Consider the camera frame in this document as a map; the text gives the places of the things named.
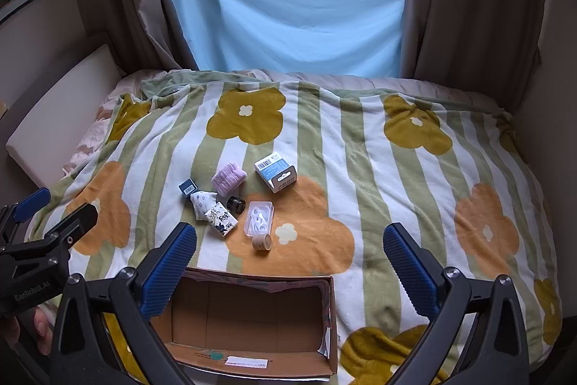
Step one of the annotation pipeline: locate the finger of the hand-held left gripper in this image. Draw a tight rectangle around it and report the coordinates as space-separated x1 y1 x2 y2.
25 203 99 266
0 187 51 232

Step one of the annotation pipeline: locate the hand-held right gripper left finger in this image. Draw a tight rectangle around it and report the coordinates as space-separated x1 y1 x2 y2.
49 222 199 385

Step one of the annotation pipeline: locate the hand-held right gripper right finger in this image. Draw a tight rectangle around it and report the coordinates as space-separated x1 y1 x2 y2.
382 223 529 385

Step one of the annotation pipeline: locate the small floral printed box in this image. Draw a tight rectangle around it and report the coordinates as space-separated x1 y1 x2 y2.
204 201 239 235

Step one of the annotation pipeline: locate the white floral pouch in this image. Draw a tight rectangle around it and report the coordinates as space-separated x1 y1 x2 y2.
189 189 217 223

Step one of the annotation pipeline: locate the clear case with white earphones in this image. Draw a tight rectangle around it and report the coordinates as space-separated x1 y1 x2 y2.
243 200 276 237

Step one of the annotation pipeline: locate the purple knit cloth roll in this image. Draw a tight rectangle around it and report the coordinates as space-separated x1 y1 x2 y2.
212 161 247 193

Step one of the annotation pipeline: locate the white and blue box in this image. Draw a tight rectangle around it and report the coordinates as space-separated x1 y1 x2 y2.
254 151 297 194

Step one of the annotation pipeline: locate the person's left hand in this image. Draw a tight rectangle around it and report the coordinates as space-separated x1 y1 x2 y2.
0 306 55 356

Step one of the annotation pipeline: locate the white padded board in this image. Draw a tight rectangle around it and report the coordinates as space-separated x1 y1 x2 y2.
5 43 124 187

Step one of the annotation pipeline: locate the striped flower print blanket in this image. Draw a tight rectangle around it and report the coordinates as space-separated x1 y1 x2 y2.
27 71 564 385

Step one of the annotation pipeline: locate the light blue cloth sheet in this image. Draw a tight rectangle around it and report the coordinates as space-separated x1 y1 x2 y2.
163 0 409 78

